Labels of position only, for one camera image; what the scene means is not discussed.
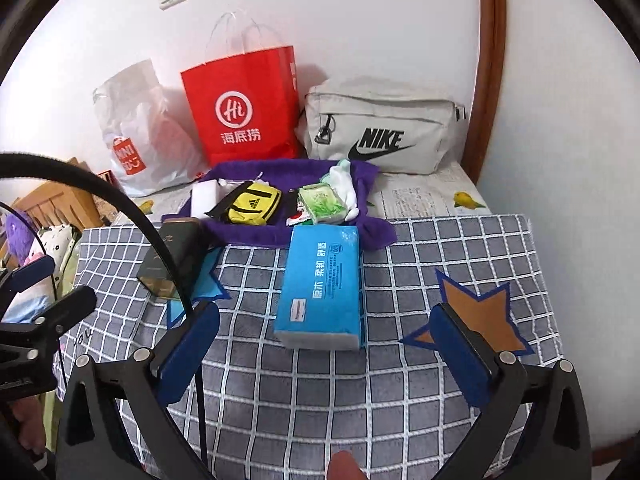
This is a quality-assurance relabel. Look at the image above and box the white Miniso plastic bag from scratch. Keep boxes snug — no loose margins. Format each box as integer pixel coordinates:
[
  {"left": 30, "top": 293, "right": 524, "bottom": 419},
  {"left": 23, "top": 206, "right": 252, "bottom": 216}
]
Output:
[{"left": 92, "top": 60, "right": 206, "bottom": 197}]

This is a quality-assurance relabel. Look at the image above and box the white Nike bag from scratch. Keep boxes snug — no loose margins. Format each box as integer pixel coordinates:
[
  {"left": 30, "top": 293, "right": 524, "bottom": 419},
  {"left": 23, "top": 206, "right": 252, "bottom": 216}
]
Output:
[{"left": 296, "top": 76, "right": 466, "bottom": 174}]

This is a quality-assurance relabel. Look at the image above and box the blue star marker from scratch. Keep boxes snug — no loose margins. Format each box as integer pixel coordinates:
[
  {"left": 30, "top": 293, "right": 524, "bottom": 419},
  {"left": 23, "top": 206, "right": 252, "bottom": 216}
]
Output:
[{"left": 166, "top": 247, "right": 230, "bottom": 330}]

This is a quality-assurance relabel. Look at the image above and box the wooden door frame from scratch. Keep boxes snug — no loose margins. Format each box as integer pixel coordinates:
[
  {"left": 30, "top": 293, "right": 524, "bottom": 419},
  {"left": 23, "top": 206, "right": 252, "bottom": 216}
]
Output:
[{"left": 461, "top": 0, "right": 508, "bottom": 183}]

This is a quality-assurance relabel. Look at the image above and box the yellow Adidas pouch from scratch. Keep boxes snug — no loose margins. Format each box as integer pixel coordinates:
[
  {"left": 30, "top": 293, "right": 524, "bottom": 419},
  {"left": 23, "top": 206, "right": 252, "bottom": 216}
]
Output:
[{"left": 206, "top": 181, "right": 282, "bottom": 226}]

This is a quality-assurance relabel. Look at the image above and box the dark green tea box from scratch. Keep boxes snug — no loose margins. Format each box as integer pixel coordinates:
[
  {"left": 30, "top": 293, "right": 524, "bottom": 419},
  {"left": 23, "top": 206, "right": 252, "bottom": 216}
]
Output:
[{"left": 137, "top": 218, "right": 209, "bottom": 299}]

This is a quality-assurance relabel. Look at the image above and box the blue tissue pack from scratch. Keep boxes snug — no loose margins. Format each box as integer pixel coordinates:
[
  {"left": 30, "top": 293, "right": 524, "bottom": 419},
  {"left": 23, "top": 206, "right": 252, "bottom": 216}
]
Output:
[{"left": 273, "top": 224, "right": 363, "bottom": 351}]

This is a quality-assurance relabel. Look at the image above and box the purple plush toy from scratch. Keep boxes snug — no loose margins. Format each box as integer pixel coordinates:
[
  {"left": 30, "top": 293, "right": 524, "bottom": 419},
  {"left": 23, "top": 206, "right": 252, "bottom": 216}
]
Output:
[{"left": 4, "top": 210, "right": 36, "bottom": 266}]

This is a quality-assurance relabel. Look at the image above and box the green tissue packet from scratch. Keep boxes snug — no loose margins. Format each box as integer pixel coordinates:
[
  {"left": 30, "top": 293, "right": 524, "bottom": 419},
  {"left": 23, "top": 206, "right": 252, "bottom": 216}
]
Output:
[{"left": 298, "top": 183, "right": 347, "bottom": 224}]

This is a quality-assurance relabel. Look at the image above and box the right hand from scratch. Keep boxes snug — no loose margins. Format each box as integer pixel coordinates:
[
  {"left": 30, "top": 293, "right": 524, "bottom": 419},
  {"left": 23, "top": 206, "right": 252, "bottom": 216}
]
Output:
[{"left": 326, "top": 451, "right": 368, "bottom": 480}]

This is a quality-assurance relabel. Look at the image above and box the wooden furniture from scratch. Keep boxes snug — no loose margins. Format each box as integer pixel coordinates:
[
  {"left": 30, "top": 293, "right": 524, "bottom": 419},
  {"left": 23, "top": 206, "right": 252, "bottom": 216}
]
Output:
[{"left": 11, "top": 181, "right": 119, "bottom": 231}]

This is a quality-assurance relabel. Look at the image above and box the black cable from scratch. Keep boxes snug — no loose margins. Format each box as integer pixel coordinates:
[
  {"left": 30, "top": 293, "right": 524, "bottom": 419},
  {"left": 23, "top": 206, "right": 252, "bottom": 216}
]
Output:
[{"left": 0, "top": 152, "right": 211, "bottom": 466}]

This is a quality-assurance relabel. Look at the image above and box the left hand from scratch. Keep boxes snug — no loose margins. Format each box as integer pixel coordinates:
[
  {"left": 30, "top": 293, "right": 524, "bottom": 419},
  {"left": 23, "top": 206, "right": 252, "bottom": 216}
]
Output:
[{"left": 10, "top": 396, "right": 47, "bottom": 455}]

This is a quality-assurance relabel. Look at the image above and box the purple fleece towel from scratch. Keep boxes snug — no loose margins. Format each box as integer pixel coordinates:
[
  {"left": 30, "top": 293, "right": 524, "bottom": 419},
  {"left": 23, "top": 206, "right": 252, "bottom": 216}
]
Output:
[{"left": 162, "top": 158, "right": 399, "bottom": 252}]

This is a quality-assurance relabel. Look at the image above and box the red paper shopping bag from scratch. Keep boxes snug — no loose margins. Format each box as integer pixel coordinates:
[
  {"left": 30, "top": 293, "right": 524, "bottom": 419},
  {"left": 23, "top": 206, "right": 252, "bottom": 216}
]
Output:
[{"left": 179, "top": 8, "right": 304, "bottom": 168}]

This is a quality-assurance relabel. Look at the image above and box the white small box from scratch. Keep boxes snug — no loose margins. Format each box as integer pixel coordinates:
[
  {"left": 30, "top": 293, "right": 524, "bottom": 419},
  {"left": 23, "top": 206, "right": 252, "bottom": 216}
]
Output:
[{"left": 191, "top": 179, "right": 239, "bottom": 219}]

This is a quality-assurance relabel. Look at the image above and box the white sock with green toe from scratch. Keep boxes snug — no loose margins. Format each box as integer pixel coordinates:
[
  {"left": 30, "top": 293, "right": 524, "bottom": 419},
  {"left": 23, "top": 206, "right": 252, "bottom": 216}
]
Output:
[{"left": 320, "top": 159, "right": 359, "bottom": 222}]

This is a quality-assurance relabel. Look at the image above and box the orange star marker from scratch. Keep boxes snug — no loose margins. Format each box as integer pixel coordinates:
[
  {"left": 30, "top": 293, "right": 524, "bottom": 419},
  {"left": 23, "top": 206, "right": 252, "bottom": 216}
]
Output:
[{"left": 399, "top": 268, "right": 536, "bottom": 359}]

